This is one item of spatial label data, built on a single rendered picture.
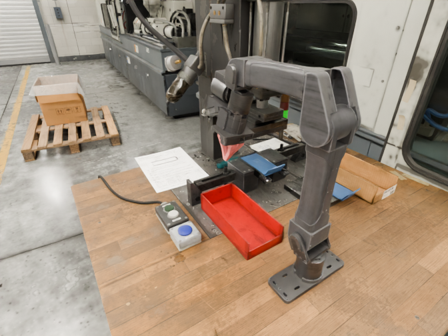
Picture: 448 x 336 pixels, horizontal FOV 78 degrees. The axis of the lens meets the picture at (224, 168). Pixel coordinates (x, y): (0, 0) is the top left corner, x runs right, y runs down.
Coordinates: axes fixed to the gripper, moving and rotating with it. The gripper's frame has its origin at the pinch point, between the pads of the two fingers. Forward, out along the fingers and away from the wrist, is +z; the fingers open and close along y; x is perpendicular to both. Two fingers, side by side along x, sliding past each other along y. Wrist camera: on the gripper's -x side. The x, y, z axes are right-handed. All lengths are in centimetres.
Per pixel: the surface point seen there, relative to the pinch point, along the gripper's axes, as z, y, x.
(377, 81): -20, -80, -6
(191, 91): 97, -164, -278
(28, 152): 153, 40, -258
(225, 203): 18.6, -4.2, 0.8
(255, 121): -6.8, -14.5, -6.2
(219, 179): 12.6, -4.2, -5.0
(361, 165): 4, -54, 15
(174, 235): 18.1, 17.1, 6.1
